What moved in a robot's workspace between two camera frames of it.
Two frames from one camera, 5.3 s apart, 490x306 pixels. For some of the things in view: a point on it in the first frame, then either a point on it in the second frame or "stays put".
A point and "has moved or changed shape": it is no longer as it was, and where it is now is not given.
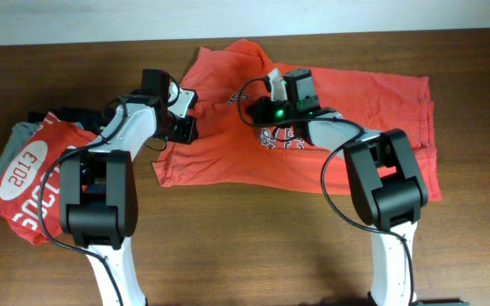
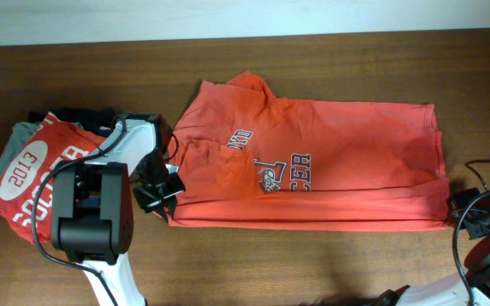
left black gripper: [186, 135] -> [153, 202]
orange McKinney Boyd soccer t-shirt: [231, 155] has moved or changed shape
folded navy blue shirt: [94, 121] stays put
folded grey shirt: [18, 137] stays put
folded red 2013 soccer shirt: [15, 199] stays put
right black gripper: [264, 114] -> [459, 201]
